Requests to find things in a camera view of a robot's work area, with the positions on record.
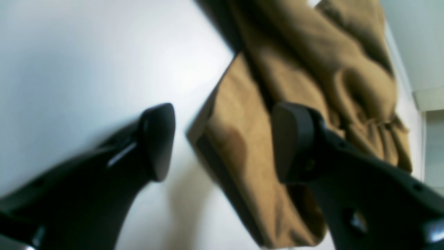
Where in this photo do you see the brown t-shirt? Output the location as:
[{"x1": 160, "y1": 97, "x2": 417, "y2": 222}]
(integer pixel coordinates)
[{"x1": 188, "y1": 0, "x2": 413, "y2": 249}]

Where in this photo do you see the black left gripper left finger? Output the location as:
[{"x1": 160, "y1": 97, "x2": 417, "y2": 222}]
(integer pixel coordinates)
[{"x1": 0, "y1": 103, "x2": 176, "y2": 250}]

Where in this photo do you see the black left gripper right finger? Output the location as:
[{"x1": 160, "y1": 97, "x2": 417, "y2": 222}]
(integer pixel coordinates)
[{"x1": 272, "y1": 102, "x2": 444, "y2": 250}]

